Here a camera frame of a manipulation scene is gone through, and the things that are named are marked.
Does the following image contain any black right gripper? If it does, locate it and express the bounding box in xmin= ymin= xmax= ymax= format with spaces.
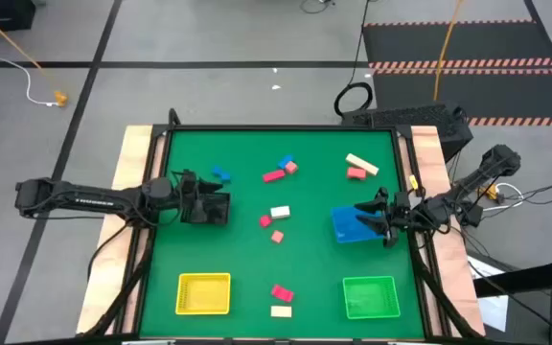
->
xmin=353 ymin=187 xmax=424 ymax=248

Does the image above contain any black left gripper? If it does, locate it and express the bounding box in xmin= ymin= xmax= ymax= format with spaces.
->
xmin=173 ymin=168 xmax=225 ymax=226

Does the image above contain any long cream block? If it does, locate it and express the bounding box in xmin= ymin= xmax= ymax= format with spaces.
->
xmin=345 ymin=152 xmax=380 ymax=177

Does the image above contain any black plastic basket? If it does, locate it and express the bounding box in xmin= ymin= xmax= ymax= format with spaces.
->
xmin=179 ymin=191 xmax=232 ymax=226

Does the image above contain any blue plastic basket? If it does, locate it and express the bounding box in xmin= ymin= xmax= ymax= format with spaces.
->
xmin=330 ymin=205 xmax=385 ymax=245

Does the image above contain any green table mat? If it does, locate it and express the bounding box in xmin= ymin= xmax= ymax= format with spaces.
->
xmin=139 ymin=128 xmax=426 ymax=339

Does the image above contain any green plastic basket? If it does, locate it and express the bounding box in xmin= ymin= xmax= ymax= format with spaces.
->
xmin=342 ymin=275 xmax=402 ymax=321

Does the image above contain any yellow plastic basket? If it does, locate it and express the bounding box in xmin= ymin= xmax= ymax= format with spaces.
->
xmin=174 ymin=272 xmax=233 ymax=316

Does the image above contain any black power adapter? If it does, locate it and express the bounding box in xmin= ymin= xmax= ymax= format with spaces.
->
xmin=460 ymin=203 xmax=484 ymax=229

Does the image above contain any yellow power plug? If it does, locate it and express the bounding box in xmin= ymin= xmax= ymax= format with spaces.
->
xmin=477 ymin=184 xmax=500 ymax=201

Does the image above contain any white paper sheet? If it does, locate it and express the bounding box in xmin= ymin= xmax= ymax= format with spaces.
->
xmin=467 ymin=256 xmax=511 ymax=333

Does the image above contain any black beam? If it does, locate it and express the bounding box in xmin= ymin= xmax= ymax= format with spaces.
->
xmin=471 ymin=258 xmax=552 ymax=299

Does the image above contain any black striped-edge floor mat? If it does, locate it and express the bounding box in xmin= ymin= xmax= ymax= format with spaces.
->
xmin=370 ymin=62 xmax=552 ymax=127
xmin=361 ymin=19 xmax=552 ymax=68

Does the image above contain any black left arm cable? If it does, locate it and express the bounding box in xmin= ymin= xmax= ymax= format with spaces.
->
xmin=87 ymin=220 xmax=131 ymax=282

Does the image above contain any black looped cable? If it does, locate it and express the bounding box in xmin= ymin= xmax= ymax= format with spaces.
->
xmin=333 ymin=0 xmax=375 ymax=119

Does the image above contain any white coiled cable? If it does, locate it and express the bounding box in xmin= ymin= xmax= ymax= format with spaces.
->
xmin=494 ymin=181 xmax=526 ymax=212

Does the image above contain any yellow hanging cable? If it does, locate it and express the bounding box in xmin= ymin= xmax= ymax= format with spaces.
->
xmin=431 ymin=0 xmax=465 ymax=103

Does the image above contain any white floor cable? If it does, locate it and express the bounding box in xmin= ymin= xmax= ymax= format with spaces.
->
xmin=0 ymin=0 xmax=57 ymax=106

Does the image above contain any orange floor cable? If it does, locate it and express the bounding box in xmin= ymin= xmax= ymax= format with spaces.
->
xmin=0 ymin=3 xmax=64 ymax=100

